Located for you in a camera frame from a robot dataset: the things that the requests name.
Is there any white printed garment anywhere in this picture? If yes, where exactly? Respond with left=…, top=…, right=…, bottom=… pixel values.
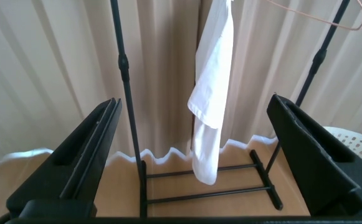
left=187, top=0, right=234, bottom=186

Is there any white laundry basket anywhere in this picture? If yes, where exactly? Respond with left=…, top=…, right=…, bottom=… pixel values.
left=323, top=126, right=362, bottom=171

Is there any black clothes rack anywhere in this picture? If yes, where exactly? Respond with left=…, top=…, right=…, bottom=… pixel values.
left=110, top=0, right=351, bottom=218

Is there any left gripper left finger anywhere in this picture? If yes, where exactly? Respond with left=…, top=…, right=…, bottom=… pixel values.
left=6, top=98, right=123, bottom=219

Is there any beige curtain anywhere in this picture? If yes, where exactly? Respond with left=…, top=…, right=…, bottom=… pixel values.
left=0, top=0, right=362, bottom=164

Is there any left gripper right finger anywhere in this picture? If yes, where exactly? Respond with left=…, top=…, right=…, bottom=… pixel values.
left=266, top=94, right=362, bottom=217

